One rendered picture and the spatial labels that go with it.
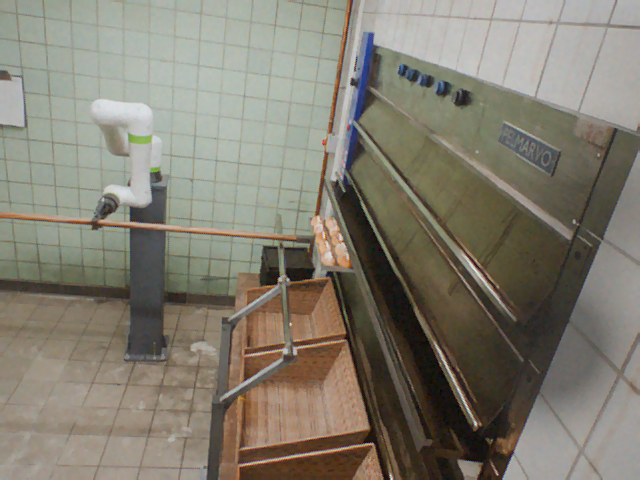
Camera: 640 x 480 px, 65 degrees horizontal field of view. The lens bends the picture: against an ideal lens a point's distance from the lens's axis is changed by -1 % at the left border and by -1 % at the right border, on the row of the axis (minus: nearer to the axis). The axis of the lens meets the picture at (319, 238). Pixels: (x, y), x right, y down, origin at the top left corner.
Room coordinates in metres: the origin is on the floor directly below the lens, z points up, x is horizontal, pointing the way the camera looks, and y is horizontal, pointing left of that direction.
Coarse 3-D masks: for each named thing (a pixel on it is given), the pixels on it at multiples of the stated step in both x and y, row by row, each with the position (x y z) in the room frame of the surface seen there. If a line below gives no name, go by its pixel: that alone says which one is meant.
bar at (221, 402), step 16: (288, 288) 1.82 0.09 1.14; (256, 304) 1.81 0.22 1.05; (288, 304) 1.65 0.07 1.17; (224, 320) 1.79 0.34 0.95; (288, 320) 1.53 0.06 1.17; (224, 336) 1.78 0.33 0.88; (288, 336) 1.44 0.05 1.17; (224, 352) 1.78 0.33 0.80; (288, 352) 1.35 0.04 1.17; (224, 368) 1.78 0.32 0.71; (272, 368) 1.34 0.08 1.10; (224, 384) 1.78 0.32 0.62; (256, 384) 1.33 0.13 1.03; (224, 400) 1.32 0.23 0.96; (208, 448) 1.30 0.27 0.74; (208, 464) 1.30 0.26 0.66
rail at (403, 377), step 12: (336, 204) 2.13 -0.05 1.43; (348, 228) 1.87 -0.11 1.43; (348, 240) 1.77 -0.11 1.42; (360, 264) 1.56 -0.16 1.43; (372, 288) 1.40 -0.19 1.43; (372, 300) 1.33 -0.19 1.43; (384, 324) 1.20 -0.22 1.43; (384, 336) 1.16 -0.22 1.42; (396, 348) 1.10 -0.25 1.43; (396, 360) 1.05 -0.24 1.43; (396, 372) 1.02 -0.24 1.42; (408, 384) 0.96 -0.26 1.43; (408, 396) 0.92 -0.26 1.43; (420, 408) 0.88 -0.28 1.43; (420, 420) 0.84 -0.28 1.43; (420, 432) 0.82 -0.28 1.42
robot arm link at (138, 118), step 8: (128, 104) 2.34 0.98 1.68; (136, 104) 2.35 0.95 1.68; (144, 104) 2.38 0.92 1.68; (128, 112) 2.31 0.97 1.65; (136, 112) 2.32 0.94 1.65; (144, 112) 2.33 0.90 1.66; (128, 120) 2.31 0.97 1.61; (136, 120) 2.31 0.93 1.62; (144, 120) 2.33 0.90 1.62; (152, 120) 2.37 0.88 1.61; (128, 128) 2.33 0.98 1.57; (136, 128) 2.32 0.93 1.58; (144, 128) 2.33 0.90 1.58; (152, 128) 2.38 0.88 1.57; (128, 136) 2.34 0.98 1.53; (136, 136) 2.32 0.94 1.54; (144, 136) 2.33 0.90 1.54
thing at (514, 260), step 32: (384, 128) 2.14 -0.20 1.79; (416, 128) 1.82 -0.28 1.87; (384, 160) 1.87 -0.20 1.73; (416, 160) 1.67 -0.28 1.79; (448, 160) 1.46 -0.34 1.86; (416, 192) 1.52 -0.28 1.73; (448, 192) 1.35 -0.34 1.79; (480, 192) 1.21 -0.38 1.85; (448, 224) 1.25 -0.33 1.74; (480, 224) 1.13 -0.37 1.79; (512, 224) 1.03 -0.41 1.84; (480, 256) 1.05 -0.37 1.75; (512, 256) 0.96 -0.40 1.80; (544, 256) 0.89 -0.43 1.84; (512, 288) 0.90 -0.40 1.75; (544, 288) 0.83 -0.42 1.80; (512, 320) 0.81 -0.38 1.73
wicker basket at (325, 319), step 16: (256, 288) 2.45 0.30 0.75; (272, 288) 2.46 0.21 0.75; (272, 304) 2.47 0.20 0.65; (304, 304) 2.50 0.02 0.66; (320, 304) 2.45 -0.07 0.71; (336, 304) 2.25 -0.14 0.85; (256, 320) 2.37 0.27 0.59; (272, 320) 2.39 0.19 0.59; (304, 320) 2.45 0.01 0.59; (320, 320) 2.34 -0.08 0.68; (336, 320) 2.16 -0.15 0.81; (256, 336) 2.22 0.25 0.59; (272, 336) 2.24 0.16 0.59; (304, 336) 2.29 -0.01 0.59; (320, 336) 1.97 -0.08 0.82; (336, 336) 1.98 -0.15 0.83; (256, 352) 1.92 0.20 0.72
